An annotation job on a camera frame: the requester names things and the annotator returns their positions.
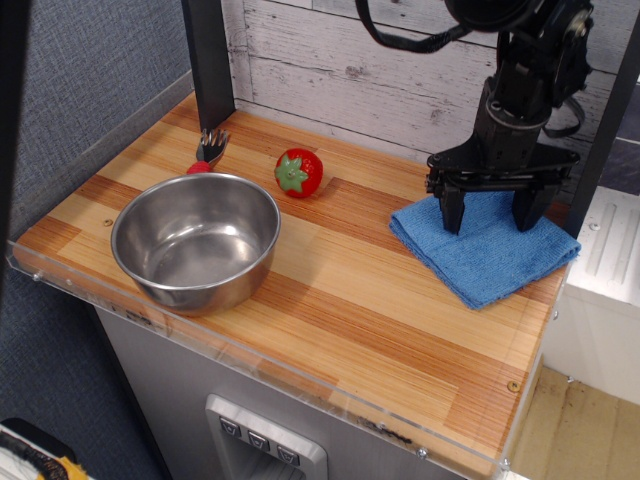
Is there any red toy strawberry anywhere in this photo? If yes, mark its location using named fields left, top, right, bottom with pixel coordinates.
left=274, top=148, right=324, bottom=198

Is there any stainless steel bowl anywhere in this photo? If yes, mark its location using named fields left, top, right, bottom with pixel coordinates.
left=111, top=173, right=281, bottom=315

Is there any blue towel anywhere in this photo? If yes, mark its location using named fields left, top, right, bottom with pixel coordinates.
left=389, top=192, right=581, bottom=310

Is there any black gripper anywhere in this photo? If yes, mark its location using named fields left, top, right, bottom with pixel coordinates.
left=425, top=107, right=580, bottom=235

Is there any black frame post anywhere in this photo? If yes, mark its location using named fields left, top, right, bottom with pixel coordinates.
left=562, top=15, right=639, bottom=238
left=181, top=0, right=235, bottom=129

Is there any black and yellow object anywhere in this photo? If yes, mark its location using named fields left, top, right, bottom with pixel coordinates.
left=1, top=417, right=91, bottom=480

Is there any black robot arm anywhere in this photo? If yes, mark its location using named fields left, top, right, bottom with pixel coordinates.
left=426, top=1, right=593, bottom=234

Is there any silver dispenser button panel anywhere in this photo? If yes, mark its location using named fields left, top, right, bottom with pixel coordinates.
left=205, top=394, right=329, bottom=480

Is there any black left frame post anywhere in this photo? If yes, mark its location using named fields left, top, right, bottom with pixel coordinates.
left=181, top=0, right=235, bottom=129

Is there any red-handled metal spork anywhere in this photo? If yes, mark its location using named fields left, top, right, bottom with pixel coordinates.
left=187, top=129, right=229, bottom=174

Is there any black right frame post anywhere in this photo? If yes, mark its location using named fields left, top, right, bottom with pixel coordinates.
left=562, top=15, right=639, bottom=238

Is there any clear acrylic table guard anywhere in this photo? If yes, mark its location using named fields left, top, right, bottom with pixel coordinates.
left=16, top=83, right=563, bottom=479

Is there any grey toy fridge cabinet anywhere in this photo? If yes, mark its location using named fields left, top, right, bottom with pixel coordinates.
left=92, top=305, right=451, bottom=480

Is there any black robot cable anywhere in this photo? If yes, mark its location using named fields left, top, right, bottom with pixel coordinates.
left=354, top=0, right=474, bottom=55

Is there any white toy sink unit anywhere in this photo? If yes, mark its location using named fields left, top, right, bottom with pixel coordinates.
left=542, top=187, right=639, bottom=404

